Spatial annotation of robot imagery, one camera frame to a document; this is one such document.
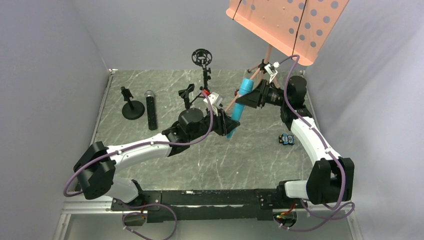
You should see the blue microphone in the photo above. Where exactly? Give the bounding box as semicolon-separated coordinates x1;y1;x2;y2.
226;78;255;140

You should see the black clip desk mic stand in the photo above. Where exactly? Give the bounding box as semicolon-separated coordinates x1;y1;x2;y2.
178;83;195;110

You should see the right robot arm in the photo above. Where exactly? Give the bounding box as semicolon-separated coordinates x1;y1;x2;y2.
235;75;355;205

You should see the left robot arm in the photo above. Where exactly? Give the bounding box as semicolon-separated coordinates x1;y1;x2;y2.
73;108;240;203

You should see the pink music stand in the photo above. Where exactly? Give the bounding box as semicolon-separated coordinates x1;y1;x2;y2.
223;0;351;114

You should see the black small desk mic stand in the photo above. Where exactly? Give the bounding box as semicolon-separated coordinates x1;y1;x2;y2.
120;86;145;120

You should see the black microphone silver grille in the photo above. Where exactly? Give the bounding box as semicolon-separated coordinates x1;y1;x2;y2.
144;90;158;131

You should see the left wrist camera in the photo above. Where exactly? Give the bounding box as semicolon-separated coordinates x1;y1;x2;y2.
203;92;223;116

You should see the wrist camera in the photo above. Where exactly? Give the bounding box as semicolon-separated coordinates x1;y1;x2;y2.
263;61;280;83
203;92;223;116

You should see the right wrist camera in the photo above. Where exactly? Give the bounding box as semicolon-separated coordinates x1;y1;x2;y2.
263;61;280;83

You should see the black tripod shock mount stand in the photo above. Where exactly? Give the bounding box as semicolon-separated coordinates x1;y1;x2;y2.
191;48;213;96

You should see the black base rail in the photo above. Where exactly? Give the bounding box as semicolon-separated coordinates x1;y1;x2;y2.
110;188;300;223

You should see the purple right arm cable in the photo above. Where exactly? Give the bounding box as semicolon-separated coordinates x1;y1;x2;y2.
273;54;356;233

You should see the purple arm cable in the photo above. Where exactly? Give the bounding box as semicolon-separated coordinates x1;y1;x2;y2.
62;91;216;198
273;54;356;233

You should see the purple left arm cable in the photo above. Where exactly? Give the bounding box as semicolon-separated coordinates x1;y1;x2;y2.
62;91;216;198

